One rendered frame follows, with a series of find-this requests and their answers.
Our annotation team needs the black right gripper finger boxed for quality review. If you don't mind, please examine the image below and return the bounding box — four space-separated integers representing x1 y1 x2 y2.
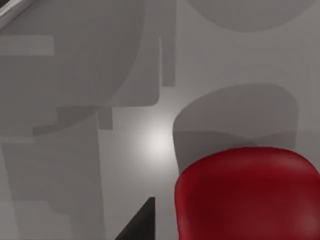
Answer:
114 196 156 240

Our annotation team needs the dark red cup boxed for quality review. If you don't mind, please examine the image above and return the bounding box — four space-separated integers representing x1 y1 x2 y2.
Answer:
174 146 320 240

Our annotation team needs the long metal handle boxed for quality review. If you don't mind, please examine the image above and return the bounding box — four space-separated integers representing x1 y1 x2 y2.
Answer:
0 0 34 29

